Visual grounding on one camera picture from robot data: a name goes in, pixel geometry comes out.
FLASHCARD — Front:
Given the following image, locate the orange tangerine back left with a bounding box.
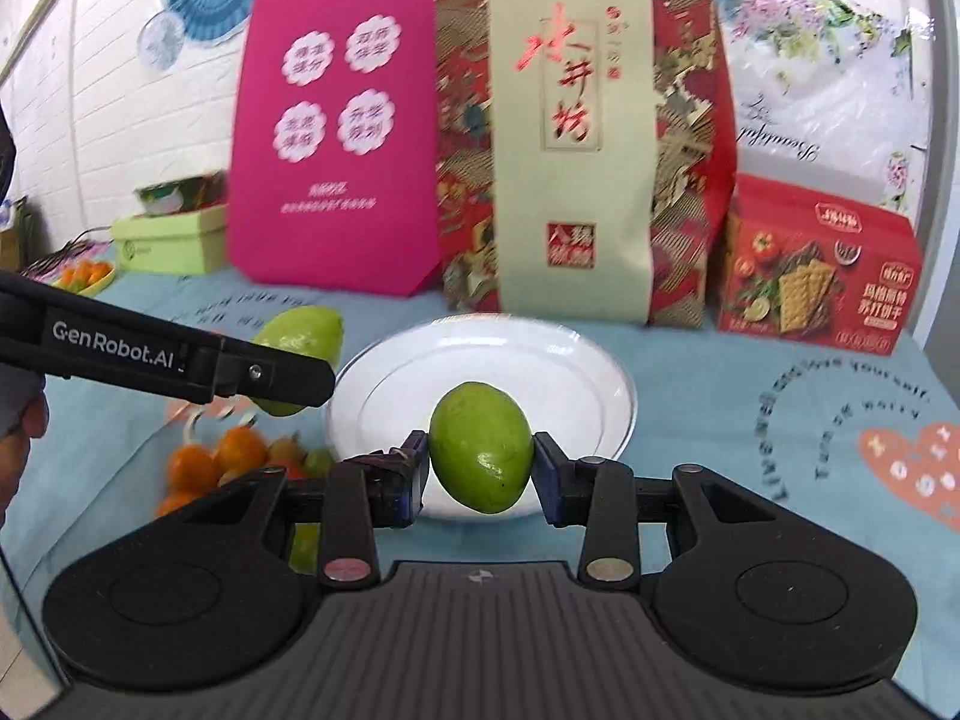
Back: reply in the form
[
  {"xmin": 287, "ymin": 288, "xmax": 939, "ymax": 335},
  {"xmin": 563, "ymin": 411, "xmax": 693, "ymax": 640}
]
[{"xmin": 166, "ymin": 444, "xmax": 221, "ymax": 494}]

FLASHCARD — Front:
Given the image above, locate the oblong green mango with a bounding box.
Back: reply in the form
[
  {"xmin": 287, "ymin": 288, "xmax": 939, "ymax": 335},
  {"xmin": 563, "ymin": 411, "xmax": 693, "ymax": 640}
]
[{"xmin": 428, "ymin": 382, "xmax": 534, "ymax": 515}]

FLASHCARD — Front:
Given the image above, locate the green tomato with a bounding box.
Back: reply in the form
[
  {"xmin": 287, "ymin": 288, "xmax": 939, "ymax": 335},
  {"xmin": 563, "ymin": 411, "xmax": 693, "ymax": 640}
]
[
  {"xmin": 288, "ymin": 523, "xmax": 320, "ymax": 575},
  {"xmin": 302, "ymin": 447, "xmax": 337, "ymax": 479}
]

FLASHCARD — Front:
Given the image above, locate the green tomato front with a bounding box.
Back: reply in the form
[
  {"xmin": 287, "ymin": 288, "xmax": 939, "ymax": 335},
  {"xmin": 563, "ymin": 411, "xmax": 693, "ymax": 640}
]
[{"xmin": 288, "ymin": 523, "xmax": 320, "ymax": 575}]

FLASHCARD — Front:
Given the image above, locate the yellow tray with fruits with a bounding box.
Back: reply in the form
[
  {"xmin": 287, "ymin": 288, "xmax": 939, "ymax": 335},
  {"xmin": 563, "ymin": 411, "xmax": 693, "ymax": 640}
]
[{"xmin": 50, "ymin": 259, "xmax": 116, "ymax": 298}]

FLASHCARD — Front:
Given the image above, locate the green tomato back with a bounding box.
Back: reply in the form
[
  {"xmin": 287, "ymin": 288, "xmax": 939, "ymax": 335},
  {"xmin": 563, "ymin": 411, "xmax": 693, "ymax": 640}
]
[{"xmin": 302, "ymin": 447, "xmax": 337, "ymax": 479}]

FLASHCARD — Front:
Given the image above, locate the green patterned small box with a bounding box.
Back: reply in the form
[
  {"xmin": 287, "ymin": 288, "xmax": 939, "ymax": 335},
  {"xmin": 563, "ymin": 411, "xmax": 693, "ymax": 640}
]
[{"xmin": 135, "ymin": 171, "xmax": 226, "ymax": 216}]

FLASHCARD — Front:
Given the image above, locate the light green cardboard box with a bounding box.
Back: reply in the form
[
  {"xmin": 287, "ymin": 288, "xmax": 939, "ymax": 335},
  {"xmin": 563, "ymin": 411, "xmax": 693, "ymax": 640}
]
[{"xmin": 110, "ymin": 205, "xmax": 229, "ymax": 277}]

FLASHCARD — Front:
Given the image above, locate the brown longan back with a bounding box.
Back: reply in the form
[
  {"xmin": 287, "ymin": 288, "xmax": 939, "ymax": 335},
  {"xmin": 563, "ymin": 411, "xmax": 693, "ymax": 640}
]
[{"xmin": 267, "ymin": 437, "xmax": 306, "ymax": 466}]

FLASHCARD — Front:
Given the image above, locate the person's left hand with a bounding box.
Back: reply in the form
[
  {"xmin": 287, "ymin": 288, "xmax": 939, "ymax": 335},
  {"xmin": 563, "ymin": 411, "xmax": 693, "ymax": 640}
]
[{"xmin": 0, "ymin": 364, "xmax": 49, "ymax": 517}]

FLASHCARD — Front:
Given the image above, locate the red beige liquor gift bag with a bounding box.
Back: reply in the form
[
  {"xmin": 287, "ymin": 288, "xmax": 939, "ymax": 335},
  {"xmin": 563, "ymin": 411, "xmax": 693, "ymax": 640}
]
[{"xmin": 433, "ymin": 0, "xmax": 737, "ymax": 328}]

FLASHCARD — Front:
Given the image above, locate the white ceramic plate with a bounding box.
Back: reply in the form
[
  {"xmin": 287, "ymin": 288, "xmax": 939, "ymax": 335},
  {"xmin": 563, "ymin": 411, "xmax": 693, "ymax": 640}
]
[{"xmin": 325, "ymin": 314, "xmax": 638, "ymax": 460}]

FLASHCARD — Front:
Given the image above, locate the orange tangerine front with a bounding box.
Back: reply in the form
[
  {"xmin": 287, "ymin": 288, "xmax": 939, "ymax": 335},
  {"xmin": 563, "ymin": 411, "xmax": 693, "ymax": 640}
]
[{"xmin": 155, "ymin": 491, "xmax": 199, "ymax": 518}]

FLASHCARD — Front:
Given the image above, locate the red cracker box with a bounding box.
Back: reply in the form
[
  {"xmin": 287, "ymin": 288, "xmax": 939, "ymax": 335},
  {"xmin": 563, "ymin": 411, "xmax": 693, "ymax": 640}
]
[{"xmin": 716, "ymin": 174, "xmax": 921, "ymax": 356}]

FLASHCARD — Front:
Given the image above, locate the magenta tote bag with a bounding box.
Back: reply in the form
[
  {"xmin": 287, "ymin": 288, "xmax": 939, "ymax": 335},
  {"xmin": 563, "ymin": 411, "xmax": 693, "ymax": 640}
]
[{"xmin": 226, "ymin": 0, "xmax": 441, "ymax": 298}]

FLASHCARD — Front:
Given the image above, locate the white floral plastic bag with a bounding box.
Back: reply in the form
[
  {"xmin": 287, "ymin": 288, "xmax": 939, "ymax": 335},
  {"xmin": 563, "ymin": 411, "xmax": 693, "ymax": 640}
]
[{"xmin": 716, "ymin": 0, "xmax": 923, "ymax": 220}]

